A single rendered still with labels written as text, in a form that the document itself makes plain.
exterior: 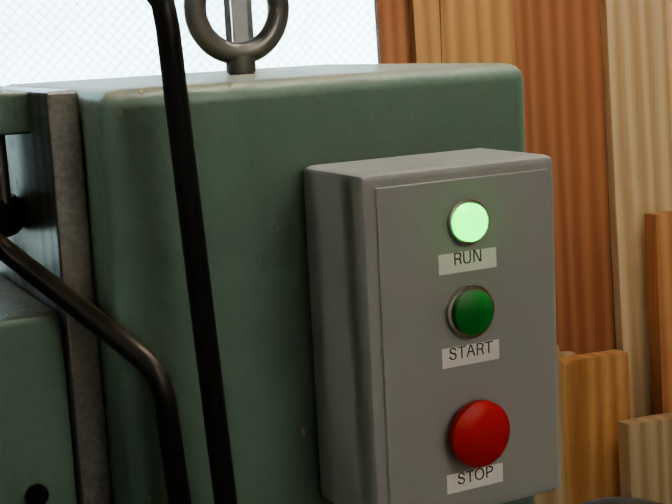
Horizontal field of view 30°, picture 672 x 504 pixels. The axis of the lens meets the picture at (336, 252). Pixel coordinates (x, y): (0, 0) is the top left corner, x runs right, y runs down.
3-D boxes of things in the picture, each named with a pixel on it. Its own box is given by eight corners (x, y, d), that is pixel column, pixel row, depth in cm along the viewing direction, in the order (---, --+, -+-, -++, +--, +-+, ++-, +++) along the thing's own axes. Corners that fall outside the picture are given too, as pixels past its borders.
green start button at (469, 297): (447, 341, 55) (445, 288, 55) (493, 333, 56) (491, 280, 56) (455, 344, 54) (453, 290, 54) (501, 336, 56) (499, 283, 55)
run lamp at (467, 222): (447, 246, 54) (446, 201, 54) (486, 241, 55) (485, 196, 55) (455, 248, 54) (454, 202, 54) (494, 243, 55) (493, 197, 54)
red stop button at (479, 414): (446, 469, 56) (443, 404, 55) (502, 456, 57) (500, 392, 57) (458, 475, 55) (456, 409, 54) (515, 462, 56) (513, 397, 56)
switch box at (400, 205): (318, 497, 60) (299, 165, 58) (492, 456, 65) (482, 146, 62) (380, 539, 55) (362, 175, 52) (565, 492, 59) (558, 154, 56)
